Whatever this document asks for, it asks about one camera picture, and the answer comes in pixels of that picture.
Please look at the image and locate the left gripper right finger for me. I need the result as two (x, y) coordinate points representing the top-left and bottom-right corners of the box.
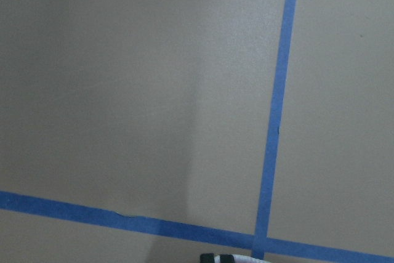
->
(219, 254), (234, 263)

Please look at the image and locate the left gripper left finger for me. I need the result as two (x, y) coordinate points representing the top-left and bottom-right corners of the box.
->
(199, 253), (215, 263)

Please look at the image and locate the pink and grey towel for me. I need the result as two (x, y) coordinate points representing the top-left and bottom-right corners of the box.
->
(215, 254), (267, 263)

